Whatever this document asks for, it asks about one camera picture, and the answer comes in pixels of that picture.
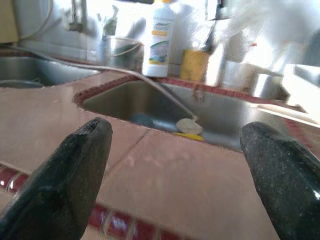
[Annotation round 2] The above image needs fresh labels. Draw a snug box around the grey metal faucet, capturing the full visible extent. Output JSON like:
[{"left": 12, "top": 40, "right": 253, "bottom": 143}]
[{"left": 66, "top": 0, "right": 85, "bottom": 32}]

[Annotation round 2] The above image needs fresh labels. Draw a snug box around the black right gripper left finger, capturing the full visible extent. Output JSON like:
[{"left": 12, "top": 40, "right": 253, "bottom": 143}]
[{"left": 0, "top": 117, "right": 113, "bottom": 240}]

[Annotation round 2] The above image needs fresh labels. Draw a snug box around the white detergent bottle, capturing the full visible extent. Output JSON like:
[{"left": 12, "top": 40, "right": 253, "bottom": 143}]
[{"left": 141, "top": 0, "right": 177, "bottom": 78}]

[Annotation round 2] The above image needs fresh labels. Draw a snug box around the clear plastic utensil cup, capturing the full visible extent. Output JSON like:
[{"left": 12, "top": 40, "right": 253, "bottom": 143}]
[{"left": 222, "top": 59, "right": 253, "bottom": 90}]

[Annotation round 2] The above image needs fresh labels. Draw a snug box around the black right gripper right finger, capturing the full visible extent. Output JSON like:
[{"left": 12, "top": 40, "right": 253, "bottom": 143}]
[{"left": 239, "top": 121, "right": 320, "bottom": 240}]

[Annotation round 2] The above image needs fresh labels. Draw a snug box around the grey hose with leaf sprayer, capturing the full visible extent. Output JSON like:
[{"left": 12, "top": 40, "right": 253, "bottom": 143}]
[{"left": 9, "top": 46, "right": 204, "bottom": 135}]

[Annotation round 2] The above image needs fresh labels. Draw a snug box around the cream plastic spatula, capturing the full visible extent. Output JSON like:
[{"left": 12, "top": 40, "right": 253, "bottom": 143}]
[{"left": 256, "top": 103, "right": 317, "bottom": 125}]

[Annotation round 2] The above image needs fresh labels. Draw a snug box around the stainless steel sink basin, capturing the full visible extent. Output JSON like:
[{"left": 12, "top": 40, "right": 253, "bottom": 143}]
[
  {"left": 0, "top": 56, "right": 101, "bottom": 88},
  {"left": 81, "top": 79, "right": 308, "bottom": 153}
]

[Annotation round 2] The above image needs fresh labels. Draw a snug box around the yellow plastic suction bowl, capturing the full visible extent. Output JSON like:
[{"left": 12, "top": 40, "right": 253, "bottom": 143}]
[{"left": 174, "top": 132, "right": 205, "bottom": 142}]

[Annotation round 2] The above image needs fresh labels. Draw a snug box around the clear plastic bag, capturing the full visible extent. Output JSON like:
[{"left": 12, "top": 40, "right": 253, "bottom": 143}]
[{"left": 219, "top": 0, "right": 313, "bottom": 63}]

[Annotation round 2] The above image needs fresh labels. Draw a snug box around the steel pot with wire handle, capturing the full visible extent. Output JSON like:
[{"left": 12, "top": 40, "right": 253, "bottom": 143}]
[{"left": 106, "top": 35, "right": 145, "bottom": 72}]

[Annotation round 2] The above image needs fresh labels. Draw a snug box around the teal mug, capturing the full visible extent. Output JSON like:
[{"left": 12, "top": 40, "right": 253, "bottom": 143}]
[{"left": 129, "top": 112, "right": 176, "bottom": 131}]

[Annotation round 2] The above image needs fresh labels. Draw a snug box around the small steel tin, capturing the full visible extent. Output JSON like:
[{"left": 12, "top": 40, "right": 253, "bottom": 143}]
[{"left": 249, "top": 72, "right": 285, "bottom": 100}]

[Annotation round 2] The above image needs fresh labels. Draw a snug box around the yellow sponge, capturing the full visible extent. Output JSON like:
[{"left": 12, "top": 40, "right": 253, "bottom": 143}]
[{"left": 179, "top": 48, "right": 210, "bottom": 82}]

